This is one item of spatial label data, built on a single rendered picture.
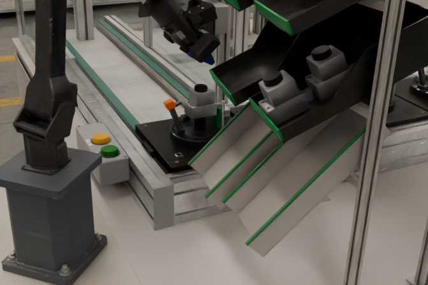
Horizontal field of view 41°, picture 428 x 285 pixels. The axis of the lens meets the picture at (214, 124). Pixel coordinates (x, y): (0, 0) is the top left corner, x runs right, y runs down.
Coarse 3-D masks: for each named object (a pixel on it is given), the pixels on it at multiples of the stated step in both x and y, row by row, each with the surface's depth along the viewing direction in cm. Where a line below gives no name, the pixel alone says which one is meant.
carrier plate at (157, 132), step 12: (168, 120) 143; (228, 120) 144; (144, 132) 136; (156, 132) 137; (168, 132) 137; (156, 144) 131; (168, 144) 131; (156, 156) 129; (168, 156) 126; (192, 156) 126; (168, 168) 123; (180, 168) 122; (192, 168) 123
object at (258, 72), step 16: (336, 16) 95; (272, 32) 107; (304, 32) 94; (320, 32) 95; (256, 48) 107; (272, 48) 108; (288, 48) 105; (304, 48) 95; (224, 64) 106; (240, 64) 107; (256, 64) 105; (272, 64) 103; (288, 64) 96; (224, 80) 105; (240, 80) 103; (256, 80) 96; (240, 96) 96
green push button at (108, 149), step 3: (102, 147) 129; (105, 147) 129; (108, 147) 129; (111, 147) 129; (114, 147) 129; (117, 147) 129; (102, 150) 127; (105, 150) 127; (108, 150) 127; (111, 150) 127; (114, 150) 127; (117, 150) 128; (102, 153) 127; (105, 153) 127; (108, 153) 126; (111, 153) 127; (114, 153) 127; (117, 153) 128
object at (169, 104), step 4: (168, 100) 129; (172, 100) 128; (164, 104) 129; (168, 104) 128; (172, 104) 128; (176, 104) 129; (180, 104) 129; (168, 108) 128; (172, 108) 128; (172, 112) 129; (172, 116) 130; (176, 116) 130; (176, 120) 130; (176, 124) 131; (180, 124) 131; (180, 128) 132
